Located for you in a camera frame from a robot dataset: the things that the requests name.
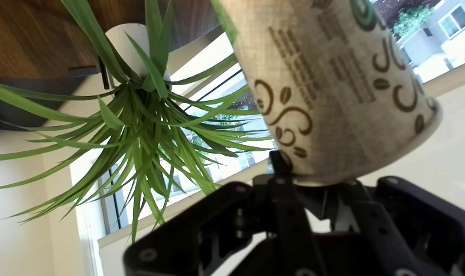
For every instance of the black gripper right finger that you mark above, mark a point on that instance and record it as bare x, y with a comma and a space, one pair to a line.
425, 224

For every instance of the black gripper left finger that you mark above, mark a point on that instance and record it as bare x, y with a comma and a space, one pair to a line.
287, 224

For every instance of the white patterned paper cup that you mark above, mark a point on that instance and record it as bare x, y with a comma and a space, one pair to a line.
333, 86

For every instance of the green leafy plant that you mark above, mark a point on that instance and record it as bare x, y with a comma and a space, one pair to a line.
139, 123

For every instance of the white plant pot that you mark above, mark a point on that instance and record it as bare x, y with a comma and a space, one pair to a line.
126, 46

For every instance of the round dark wooden table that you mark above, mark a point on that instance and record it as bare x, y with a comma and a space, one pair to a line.
32, 35

